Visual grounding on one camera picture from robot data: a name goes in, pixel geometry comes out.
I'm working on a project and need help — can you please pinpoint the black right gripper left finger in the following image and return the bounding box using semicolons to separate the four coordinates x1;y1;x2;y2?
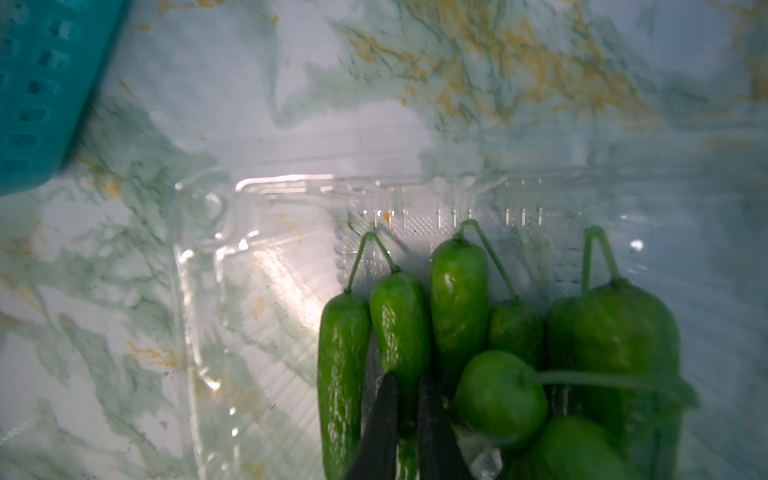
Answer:
345;371;399;480

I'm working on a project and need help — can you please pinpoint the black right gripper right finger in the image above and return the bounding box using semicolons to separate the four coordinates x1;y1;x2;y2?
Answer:
417;371;473;480

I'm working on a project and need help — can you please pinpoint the clear clamshell with peppers middle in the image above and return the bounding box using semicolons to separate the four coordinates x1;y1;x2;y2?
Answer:
169;122;767;479

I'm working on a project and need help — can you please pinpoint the teal plastic basket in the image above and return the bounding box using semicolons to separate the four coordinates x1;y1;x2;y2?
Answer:
1;0;129;195

